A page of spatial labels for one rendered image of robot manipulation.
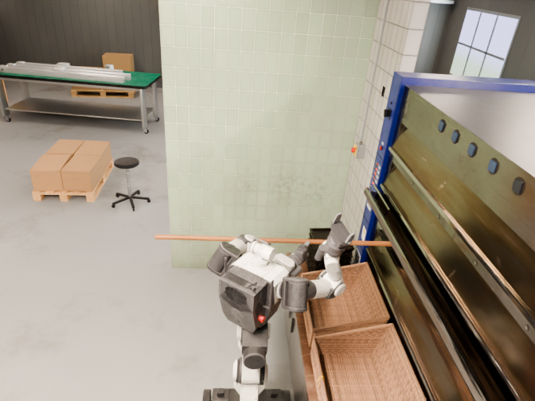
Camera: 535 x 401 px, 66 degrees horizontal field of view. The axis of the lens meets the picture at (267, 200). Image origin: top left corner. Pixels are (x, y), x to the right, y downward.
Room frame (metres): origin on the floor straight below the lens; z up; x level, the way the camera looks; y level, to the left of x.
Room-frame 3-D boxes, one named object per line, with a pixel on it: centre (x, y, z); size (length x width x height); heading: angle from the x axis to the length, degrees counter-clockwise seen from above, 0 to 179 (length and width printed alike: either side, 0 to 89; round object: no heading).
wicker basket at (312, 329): (2.15, -0.55, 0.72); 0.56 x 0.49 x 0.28; 5
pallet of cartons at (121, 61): (9.22, 3.84, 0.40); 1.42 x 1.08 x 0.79; 91
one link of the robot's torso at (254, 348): (1.53, 0.01, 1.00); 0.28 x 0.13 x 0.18; 4
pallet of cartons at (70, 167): (4.86, 2.56, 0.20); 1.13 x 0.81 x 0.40; 2
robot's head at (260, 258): (1.61, 0.00, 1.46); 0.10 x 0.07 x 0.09; 60
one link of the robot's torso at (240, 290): (1.56, 0.03, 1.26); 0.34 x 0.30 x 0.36; 60
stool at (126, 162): (4.47, 1.70, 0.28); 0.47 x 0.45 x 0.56; 81
